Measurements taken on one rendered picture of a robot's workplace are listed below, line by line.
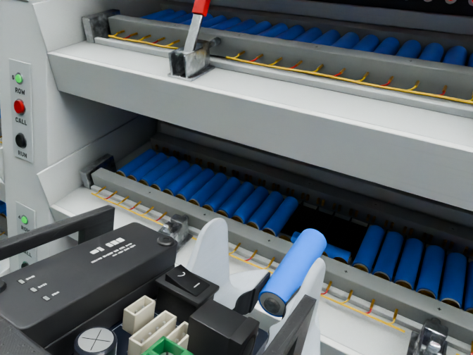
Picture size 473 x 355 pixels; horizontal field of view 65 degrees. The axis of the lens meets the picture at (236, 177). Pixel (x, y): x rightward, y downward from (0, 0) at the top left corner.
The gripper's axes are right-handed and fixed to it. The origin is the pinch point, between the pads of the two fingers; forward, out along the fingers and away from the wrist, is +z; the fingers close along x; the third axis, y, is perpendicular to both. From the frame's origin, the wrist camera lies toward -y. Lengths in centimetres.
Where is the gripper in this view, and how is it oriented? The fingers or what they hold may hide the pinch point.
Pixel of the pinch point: (272, 305)
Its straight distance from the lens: 21.2
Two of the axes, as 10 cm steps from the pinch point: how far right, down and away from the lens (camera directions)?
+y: 1.7, -9.4, -3.1
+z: 4.9, -2.0, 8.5
